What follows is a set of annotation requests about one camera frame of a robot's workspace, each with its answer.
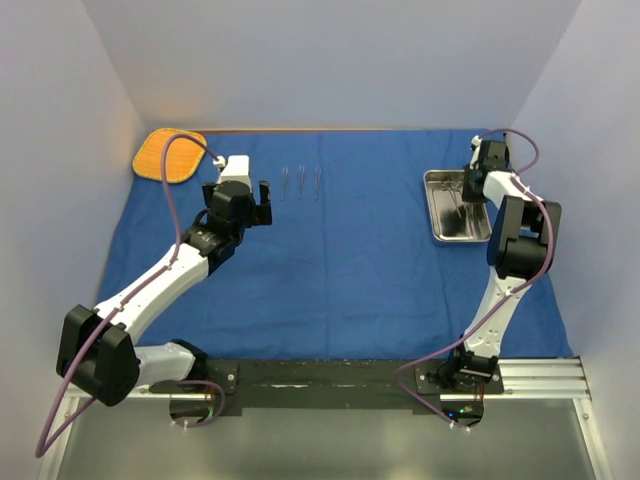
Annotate steel tweezers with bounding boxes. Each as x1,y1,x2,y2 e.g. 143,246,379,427
297,165,306,201
280,167,289,202
314,167,322,201

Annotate orange square woven mat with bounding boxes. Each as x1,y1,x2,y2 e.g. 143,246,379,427
132,128,207,184

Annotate steel instrument tray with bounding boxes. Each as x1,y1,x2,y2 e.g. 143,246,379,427
423,170,491,245

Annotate blue surgical drape cloth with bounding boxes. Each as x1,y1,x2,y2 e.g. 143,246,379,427
92,128,575,362

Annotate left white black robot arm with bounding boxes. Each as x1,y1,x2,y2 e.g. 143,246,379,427
56,180,273,406

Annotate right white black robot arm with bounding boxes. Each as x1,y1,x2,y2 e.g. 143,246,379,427
434,136,562,393

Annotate steel surgical scissors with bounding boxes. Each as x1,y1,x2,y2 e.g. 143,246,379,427
437,179,463,201

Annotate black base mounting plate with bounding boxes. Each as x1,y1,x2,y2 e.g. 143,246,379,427
149,358,504,428

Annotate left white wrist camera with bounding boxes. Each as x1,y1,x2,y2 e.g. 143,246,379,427
213,155,251,187

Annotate aluminium frame rail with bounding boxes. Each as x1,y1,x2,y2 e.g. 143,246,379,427
64,355,591,401

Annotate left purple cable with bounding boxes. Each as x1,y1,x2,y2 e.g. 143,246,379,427
33,133,227,459

